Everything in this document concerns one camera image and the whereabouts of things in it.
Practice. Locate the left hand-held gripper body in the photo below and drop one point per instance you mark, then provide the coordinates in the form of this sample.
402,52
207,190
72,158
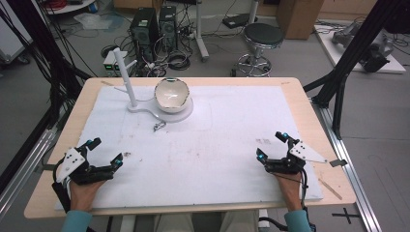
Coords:
79,167

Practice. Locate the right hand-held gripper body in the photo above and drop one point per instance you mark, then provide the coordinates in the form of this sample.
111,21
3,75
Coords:
291,161

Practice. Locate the person's left hand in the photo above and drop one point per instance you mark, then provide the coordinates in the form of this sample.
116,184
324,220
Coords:
82,195

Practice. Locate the person's right hand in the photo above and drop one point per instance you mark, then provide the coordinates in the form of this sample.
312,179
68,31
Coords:
288,190

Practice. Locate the light wooden table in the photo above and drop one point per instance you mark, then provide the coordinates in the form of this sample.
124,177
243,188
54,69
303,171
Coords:
322,135

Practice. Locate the grey tape piece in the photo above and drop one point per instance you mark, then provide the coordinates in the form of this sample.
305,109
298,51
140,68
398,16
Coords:
338,162

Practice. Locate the thin wooden stick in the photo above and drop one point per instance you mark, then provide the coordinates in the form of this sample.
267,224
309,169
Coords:
330,189

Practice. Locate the white table mat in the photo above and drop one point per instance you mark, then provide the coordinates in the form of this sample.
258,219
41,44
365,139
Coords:
206,154

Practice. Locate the white jewellery stand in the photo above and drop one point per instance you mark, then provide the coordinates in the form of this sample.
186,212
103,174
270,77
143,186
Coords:
132,87

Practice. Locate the black tape cross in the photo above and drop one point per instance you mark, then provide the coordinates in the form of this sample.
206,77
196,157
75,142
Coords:
346,215

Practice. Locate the white power supply units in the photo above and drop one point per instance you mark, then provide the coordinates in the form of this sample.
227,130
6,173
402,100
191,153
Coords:
111,64

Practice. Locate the white ceramic bowl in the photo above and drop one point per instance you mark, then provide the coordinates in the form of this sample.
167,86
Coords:
170,93

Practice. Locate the white floor board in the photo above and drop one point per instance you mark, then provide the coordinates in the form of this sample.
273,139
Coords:
335,51

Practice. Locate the black round stool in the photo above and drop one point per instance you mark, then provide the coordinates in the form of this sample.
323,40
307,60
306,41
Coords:
262,35

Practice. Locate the brown cardboard box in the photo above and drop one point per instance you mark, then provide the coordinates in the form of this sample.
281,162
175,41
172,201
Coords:
299,17

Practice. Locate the large black computer tower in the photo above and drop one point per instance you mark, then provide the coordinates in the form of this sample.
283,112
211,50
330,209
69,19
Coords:
144,32

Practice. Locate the clear plastic bag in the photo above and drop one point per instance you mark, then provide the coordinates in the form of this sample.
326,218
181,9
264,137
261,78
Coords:
93,21

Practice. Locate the flat black device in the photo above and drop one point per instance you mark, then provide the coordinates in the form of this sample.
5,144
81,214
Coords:
238,20

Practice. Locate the grey machine part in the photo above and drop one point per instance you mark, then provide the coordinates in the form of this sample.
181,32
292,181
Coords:
375,48

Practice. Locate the white desk leg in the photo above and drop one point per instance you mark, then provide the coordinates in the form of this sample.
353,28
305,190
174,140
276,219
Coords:
200,32

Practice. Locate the round white table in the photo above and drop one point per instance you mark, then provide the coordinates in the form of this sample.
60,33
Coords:
69,7

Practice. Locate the small black computer tower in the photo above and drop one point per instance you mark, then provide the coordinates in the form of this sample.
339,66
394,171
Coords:
167,25

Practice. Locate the aluminium floor rail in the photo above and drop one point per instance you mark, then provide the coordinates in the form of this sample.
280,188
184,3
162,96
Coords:
351,174
25,164

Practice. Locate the black metal frame stand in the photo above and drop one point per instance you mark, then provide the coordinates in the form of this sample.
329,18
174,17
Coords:
354,48

